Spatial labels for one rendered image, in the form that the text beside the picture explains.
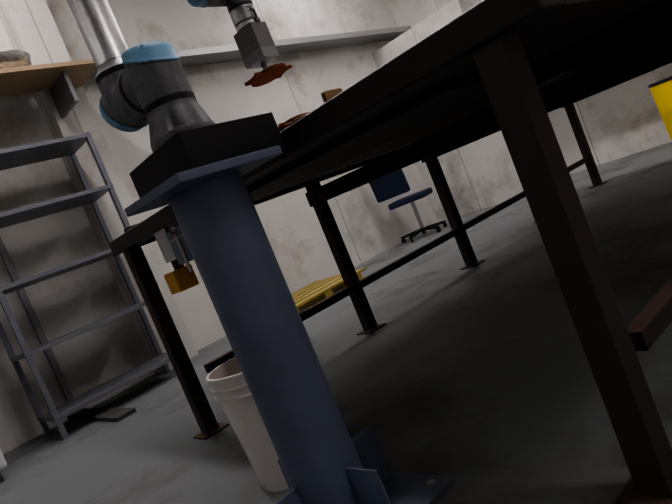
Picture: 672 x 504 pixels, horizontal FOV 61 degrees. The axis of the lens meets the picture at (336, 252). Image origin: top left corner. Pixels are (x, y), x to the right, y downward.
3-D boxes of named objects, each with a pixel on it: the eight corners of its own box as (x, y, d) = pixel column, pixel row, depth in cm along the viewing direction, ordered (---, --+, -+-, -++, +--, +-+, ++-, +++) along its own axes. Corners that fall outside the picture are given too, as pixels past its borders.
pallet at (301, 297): (320, 289, 557) (316, 280, 557) (373, 276, 503) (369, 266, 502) (232, 337, 485) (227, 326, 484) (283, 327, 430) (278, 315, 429)
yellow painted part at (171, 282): (181, 291, 207) (154, 231, 205) (171, 295, 214) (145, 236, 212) (200, 283, 212) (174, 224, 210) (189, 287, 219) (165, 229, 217)
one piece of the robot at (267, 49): (268, 8, 169) (290, 61, 170) (250, 23, 175) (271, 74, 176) (244, 8, 161) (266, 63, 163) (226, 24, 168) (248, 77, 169)
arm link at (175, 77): (157, 94, 119) (131, 32, 118) (131, 120, 129) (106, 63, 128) (204, 88, 127) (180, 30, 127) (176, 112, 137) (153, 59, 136)
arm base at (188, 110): (175, 137, 117) (155, 91, 117) (142, 162, 128) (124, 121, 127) (231, 125, 128) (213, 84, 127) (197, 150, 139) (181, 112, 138)
